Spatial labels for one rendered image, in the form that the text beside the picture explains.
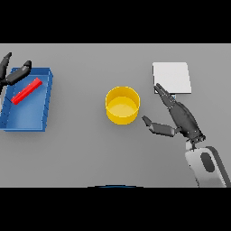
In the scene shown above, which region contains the red beaker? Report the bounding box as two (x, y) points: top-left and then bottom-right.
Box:
(10, 77), (43, 106)

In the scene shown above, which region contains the yellow bowl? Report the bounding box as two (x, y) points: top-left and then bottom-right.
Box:
(105, 86), (142, 125)

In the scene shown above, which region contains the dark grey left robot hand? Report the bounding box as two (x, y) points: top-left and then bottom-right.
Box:
(0, 51), (32, 95)

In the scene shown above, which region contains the pale square measuring scale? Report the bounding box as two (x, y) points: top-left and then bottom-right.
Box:
(152, 61), (193, 95)

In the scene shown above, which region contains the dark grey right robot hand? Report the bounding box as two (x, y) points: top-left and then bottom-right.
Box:
(141, 82), (207, 143)

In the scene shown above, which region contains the blue plastic tray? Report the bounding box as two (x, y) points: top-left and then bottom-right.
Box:
(0, 67), (54, 133)

